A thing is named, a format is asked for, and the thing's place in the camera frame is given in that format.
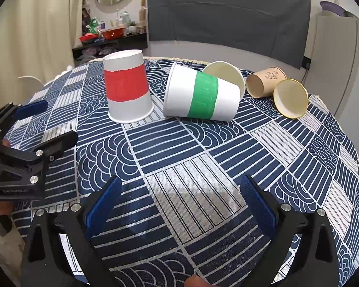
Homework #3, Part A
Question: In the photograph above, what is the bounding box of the white pink-dotted paper cup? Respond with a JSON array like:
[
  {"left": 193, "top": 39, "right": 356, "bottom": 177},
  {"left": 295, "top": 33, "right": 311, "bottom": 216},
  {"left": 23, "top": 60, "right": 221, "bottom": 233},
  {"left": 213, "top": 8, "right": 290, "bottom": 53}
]
[{"left": 202, "top": 61, "right": 246, "bottom": 98}]

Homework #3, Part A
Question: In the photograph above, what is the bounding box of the white chair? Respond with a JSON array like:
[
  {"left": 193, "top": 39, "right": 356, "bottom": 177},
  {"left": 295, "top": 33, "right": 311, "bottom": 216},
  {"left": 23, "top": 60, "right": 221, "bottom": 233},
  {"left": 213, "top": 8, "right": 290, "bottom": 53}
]
[{"left": 18, "top": 76, "right": 45, "bottom": 93}]

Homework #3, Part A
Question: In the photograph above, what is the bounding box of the beige curtain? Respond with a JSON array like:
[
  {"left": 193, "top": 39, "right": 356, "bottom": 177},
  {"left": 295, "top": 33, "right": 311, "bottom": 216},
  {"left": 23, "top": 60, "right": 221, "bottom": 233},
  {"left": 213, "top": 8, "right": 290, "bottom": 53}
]
[{"left": 0, "top": 0, "right": 83, "bottom": 107}]

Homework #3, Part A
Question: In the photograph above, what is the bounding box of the purple basin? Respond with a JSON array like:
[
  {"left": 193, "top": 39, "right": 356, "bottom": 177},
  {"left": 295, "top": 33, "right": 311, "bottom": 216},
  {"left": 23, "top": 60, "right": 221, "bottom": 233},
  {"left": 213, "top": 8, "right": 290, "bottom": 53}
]
[{"left": 320, "top": 1, "right": 346, "bottom": 17}]

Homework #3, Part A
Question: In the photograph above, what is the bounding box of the right hand thumb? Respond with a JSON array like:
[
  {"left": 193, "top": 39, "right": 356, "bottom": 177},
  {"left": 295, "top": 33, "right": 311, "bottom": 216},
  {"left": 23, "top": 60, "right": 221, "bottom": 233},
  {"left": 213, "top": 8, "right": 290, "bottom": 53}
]
[{"left": 184, "top": 275, "right": 216, "bottom": 287}]

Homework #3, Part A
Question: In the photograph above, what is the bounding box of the black wall shelf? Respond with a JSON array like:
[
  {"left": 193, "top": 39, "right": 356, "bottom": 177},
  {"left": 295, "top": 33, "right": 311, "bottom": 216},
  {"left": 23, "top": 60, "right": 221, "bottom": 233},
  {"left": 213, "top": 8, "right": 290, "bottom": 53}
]
[{"left": 73, "top": 33, "right": 148, "bottom": 66}]

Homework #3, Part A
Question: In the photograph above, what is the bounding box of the grey refrigerator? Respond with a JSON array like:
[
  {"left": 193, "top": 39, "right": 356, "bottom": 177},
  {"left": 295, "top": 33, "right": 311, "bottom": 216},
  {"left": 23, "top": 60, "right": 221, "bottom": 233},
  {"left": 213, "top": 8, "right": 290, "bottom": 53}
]
[{"left": 304, "top": 16, "right": 359, "bottom": 117}]

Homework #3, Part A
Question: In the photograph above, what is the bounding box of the yellow rimmed paper cup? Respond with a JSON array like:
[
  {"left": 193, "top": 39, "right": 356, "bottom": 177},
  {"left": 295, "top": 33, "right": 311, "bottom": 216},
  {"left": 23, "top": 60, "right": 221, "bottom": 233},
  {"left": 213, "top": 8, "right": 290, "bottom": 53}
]
[{"left": 273, "top": 78, "right": 309, "bottom": 119}]

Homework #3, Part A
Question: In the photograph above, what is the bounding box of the dark grey covered television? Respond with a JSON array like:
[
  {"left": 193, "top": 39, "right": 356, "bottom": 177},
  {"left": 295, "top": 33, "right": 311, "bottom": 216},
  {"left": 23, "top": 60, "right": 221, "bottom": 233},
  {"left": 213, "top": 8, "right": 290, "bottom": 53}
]
[{"left": 148, "top": 0, "right": 311, "bottom": 69}]

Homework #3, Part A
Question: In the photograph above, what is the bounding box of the brown kraft paper cup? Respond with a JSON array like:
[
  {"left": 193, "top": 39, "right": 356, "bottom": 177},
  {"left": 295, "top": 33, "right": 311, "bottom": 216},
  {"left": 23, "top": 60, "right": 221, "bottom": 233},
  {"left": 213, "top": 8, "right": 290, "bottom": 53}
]
[{"left": 246, "top": 67, "right": 286, "bottom": 99}]

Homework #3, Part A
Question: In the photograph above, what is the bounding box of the blue white patterned tablecloth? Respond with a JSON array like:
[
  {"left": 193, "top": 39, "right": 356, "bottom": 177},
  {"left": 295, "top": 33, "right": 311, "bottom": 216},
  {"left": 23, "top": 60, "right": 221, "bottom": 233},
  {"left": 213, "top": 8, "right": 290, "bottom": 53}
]
[{"left": 7, "top": 59, "right": 359, "bottom": 286}]

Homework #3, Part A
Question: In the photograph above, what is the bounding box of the green banded paper cup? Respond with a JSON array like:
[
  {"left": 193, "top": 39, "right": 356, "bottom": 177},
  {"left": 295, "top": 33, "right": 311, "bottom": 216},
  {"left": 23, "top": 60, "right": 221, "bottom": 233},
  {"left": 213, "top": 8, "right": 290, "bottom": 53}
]
[{"left": 163, "top": 63, "right": 241, "bottom": 121}]

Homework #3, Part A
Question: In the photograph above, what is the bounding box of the left hand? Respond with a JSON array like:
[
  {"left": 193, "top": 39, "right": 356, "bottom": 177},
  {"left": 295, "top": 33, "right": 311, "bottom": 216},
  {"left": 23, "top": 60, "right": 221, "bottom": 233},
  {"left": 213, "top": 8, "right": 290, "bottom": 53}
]
[{"left": 0, "top": 201, "right": 15, "bottom": 216}]

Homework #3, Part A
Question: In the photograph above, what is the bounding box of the red bowl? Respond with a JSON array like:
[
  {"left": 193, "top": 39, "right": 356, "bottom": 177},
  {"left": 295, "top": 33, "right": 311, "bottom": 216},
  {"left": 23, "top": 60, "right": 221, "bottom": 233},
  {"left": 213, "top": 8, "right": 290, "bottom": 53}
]
[{"left": 101, "top": 27, "right": 126, "bottom": 41}]

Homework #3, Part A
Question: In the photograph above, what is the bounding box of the red banded paper cup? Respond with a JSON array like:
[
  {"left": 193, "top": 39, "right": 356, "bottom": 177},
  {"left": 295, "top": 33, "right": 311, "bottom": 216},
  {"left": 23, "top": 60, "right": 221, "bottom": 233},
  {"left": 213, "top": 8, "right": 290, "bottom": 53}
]
[{"left": 103, "top": 49, "right": 154, "bottom": 124}]

